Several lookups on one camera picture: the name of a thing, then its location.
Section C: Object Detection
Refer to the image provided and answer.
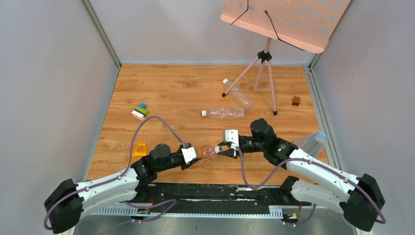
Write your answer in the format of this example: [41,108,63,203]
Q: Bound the white bottle cap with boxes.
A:
[214,146,222,154]

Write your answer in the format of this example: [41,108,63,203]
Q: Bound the orange label plastic bottle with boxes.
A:
[190,145,218,168]

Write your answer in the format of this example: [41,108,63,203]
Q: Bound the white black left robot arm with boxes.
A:
[44,143,200,234]

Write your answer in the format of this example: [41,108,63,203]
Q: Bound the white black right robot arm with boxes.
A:
[215,118,386,232]

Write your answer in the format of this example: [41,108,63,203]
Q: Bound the clear bottle lying centre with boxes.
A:
[201,107,245,119]

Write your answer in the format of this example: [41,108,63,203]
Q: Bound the clear bottle near stand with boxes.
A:
[222,84,254,109]

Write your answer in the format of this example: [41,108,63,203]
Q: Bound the yellow triangular toy block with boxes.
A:
[131,141,148,163]

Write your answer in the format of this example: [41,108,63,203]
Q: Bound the small brown cube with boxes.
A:
[291,96,301,107]

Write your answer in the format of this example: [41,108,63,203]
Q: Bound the stacked toy building blocks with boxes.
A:
[131,103,149,120]

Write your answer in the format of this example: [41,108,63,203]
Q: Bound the pink music stand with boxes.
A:
[220,0,351,115]

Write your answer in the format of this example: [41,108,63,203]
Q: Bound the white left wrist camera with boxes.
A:
[181,147,198,164]

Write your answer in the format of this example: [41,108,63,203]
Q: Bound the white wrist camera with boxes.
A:
[181,147,198,164]
[223,129,239,149]

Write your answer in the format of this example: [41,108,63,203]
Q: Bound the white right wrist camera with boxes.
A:
[223,129,239,149]

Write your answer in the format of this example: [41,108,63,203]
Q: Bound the black metal base rail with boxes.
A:
[66,181,364,219]

